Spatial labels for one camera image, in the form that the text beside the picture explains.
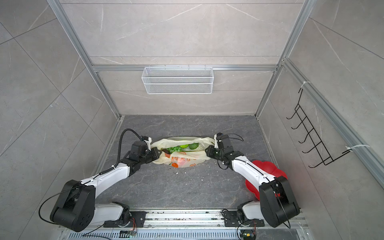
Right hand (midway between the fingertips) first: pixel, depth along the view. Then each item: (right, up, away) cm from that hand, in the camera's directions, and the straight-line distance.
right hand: (206, 148), depth 88 cm
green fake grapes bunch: (-22, -1, +6) cm, 22 cm away
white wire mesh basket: (-19, +45, +12) cm, 51 cm away
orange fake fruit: (-24, -4, 0) cm, 24 cm away
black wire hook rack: (+46, 0, -30) cm, 55 cm away
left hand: (-27, +1, 0) cm, 27 cm away
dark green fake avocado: (-8, +1, +8) cm, 11 cm away
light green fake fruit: (-14, 0, +10) cm, 17 cm away
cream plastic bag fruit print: (-14, -7, +2) cm, 15 cm away
